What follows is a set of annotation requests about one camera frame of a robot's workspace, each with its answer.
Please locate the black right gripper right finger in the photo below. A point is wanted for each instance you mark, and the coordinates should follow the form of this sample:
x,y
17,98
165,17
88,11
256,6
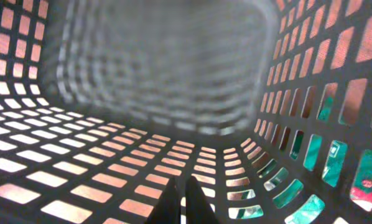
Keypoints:
x,y
198,210

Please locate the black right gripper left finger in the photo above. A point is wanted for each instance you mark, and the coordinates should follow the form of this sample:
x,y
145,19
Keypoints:
x,y
167,210

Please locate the grey plastic basket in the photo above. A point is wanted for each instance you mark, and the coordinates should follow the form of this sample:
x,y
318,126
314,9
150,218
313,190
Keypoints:
x,y
102,102

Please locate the green Nescafe coffee bag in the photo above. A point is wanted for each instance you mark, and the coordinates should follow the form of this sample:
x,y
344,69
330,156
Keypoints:
x,y
310,160

